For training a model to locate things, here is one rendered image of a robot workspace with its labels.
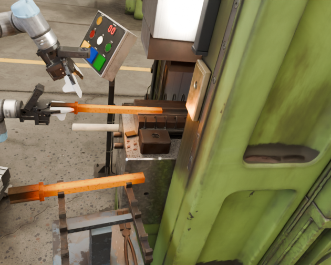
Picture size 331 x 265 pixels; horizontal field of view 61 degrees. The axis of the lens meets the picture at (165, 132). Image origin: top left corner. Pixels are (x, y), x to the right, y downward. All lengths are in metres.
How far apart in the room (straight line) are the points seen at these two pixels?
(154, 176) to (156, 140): 0.17
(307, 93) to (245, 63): 0.28
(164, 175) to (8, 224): 1.21
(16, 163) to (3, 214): 0.47
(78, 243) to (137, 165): 0.36
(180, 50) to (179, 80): 0.38
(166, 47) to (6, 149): 1.88
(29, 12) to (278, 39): 0.75
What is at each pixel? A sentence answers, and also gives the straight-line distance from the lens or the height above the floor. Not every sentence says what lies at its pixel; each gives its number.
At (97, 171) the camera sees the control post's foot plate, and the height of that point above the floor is 0.02.
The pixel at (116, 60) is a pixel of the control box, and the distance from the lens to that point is 1.56.
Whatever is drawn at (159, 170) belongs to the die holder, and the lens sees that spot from 1.18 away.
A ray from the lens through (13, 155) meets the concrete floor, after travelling 2.55.
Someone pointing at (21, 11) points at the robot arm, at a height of 1.38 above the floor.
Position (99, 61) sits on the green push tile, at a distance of 1.61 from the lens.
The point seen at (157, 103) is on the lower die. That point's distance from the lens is 1.32.
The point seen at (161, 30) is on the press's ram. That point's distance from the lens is 0.96.
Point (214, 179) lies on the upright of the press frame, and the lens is 0.89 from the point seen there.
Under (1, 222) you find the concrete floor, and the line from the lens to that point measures 2.14.
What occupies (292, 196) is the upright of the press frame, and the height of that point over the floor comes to 0.96.
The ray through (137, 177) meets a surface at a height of 0.98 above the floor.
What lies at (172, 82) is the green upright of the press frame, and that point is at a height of 1.04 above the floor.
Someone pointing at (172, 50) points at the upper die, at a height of 1.31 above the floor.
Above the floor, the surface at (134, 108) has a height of 1.01.
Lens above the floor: 1.68
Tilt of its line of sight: 37 degrees down
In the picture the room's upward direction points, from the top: 11 degrees clockwise
